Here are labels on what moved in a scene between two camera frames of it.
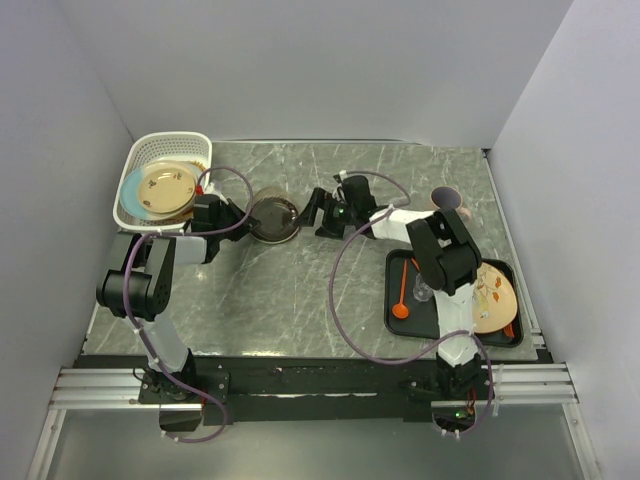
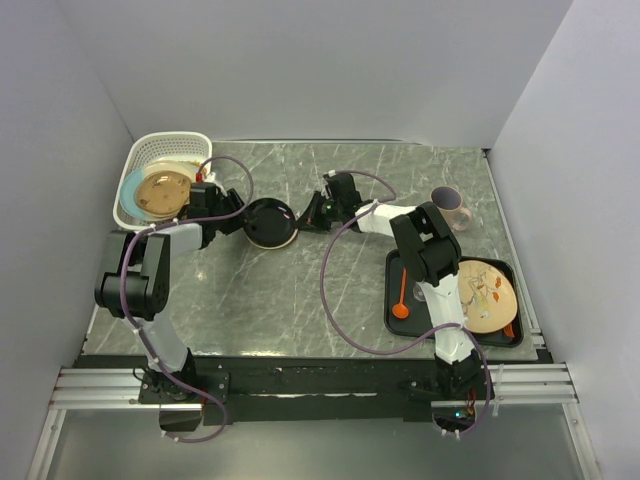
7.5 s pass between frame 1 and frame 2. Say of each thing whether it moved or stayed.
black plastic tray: stayed
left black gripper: moved
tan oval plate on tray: stayed
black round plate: moved
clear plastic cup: stayed
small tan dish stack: stayed
